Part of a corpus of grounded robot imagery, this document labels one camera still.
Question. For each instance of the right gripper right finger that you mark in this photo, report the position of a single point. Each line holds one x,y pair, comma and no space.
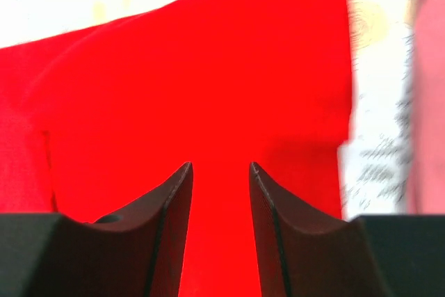
303,252

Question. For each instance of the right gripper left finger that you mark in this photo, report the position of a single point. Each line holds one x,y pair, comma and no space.
137,250

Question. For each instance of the red t shirt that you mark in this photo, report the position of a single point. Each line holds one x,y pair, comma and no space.
92,118

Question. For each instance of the folded pink t shirt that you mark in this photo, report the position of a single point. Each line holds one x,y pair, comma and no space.
425,188

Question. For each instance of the floral tablecloth mat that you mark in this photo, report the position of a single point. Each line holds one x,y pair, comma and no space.
374,164

